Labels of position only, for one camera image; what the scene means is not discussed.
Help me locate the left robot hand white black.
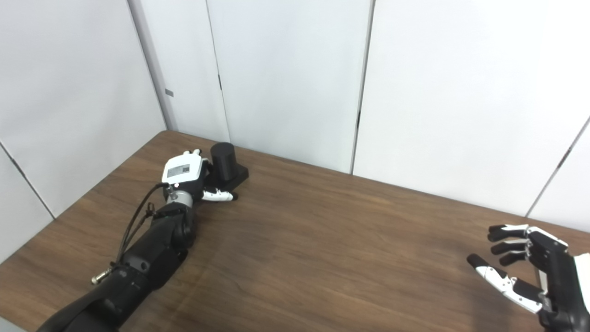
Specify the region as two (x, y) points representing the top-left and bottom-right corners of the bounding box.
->
(161, 148), (239, 203)

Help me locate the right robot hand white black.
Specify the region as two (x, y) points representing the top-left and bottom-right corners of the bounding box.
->
(466, 224), (590, 332)

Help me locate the black cylindrical peg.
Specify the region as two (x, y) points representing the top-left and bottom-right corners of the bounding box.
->
(203, 142), (249, 194)

